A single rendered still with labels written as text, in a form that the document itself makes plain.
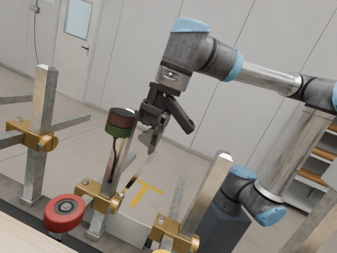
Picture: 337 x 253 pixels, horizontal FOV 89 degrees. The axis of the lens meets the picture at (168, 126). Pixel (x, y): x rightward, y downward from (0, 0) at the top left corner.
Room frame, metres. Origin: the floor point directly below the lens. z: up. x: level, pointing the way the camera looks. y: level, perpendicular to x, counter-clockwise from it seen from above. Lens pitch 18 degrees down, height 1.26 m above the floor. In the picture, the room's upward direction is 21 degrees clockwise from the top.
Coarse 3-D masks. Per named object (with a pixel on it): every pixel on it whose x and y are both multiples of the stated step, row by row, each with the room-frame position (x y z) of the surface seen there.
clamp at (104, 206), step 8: (80, 184) 0.40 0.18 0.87; (88, 184) 0.41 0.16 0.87; (96, 184) 0.42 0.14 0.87; (80, 192) 0.39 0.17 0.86; (88, 192) 0.39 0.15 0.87; (96, 192) 0.39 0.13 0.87; (96, 200) 0.38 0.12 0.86; (104, 200) 0.38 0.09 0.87; (112, 200) 0.39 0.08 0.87; (120, 200) 0.40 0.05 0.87; (96, 208) 0.38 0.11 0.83; (104, 208) 0.38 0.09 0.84; (112, 208) 0.38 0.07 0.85
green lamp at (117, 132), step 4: (108, 124) 0.33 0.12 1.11; (108, 128) 0.33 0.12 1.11; (112, 128) 0.33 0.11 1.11; (116, 128) 0.33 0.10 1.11; (120, 128) 0.33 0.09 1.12; (132, 128) 0.36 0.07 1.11; (108, 132) 0.33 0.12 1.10; (112, 132) 0.33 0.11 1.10; (116, 132) 0.33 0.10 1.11; (120, 132) 0.33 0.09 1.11; (124, 132) 0.34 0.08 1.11; (128, 132) 0.34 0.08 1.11; (116, 136) 0.33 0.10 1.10; (120, 136) 0.33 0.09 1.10; (124, 136) 0.34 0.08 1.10; (128, 136) 0.35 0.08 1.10
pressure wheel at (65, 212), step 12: (48, 204) 0.28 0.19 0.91; (60, 204) 0.29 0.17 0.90; (72, 204) 0.30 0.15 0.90; (84, 204) 0.31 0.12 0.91; (48, 216) 0.25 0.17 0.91; (60, 216) 0.26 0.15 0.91; (72, 216) 0.27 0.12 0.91; (48, 228) 0.25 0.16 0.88; (60, 228) 0.25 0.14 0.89; (72, 228) 0.27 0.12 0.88; (60, 240) 0.29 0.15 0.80
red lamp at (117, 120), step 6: (108, 114) 0.34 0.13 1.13; (114, 114) 0.33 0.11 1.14; (108, 120) 0.33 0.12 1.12; (114, 120) 0.33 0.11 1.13; (120, 120) 0.33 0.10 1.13; (126, 120) 0.33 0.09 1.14; (132, 120) 0.35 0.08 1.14; (120, 126) 0.33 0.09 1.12; (126, 126) 0.34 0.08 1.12; (132, 126) 0.35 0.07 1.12
